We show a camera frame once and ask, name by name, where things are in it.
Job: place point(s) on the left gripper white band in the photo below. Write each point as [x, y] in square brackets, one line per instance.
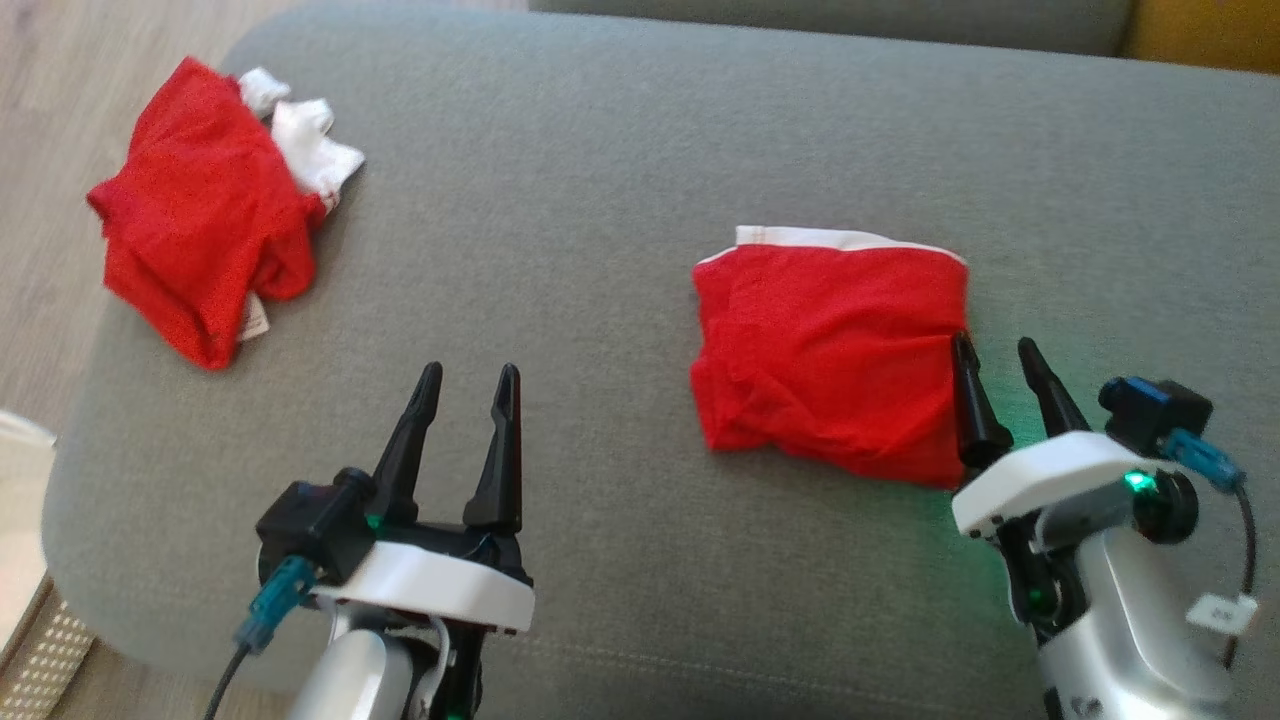
[430, 585]

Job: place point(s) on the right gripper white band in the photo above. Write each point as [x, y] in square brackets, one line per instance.
[1050, 475]

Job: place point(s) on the red shorts with white band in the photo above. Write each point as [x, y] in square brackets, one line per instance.
[830, 350]

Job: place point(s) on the red basketball jersey white sleeves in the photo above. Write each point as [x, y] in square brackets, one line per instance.
[200, 200]

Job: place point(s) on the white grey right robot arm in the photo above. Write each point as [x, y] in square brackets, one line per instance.
[1130, 640]

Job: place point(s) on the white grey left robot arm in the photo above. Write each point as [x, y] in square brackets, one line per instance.
[350, 680]

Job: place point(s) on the grey sofa seat cushion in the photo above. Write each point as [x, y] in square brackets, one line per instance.
[640, 250]

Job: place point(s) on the yellow cushion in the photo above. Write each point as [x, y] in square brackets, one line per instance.
[1200, 30]

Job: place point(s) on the grey sofa backrest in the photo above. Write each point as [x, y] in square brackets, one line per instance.
[830, 20]

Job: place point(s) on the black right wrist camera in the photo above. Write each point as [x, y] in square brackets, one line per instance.
[1155, 410]

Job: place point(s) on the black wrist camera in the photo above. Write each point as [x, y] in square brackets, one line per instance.
[315, 525]
[1155, 410]

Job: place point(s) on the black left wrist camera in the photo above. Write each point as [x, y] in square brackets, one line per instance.
[315, 525]

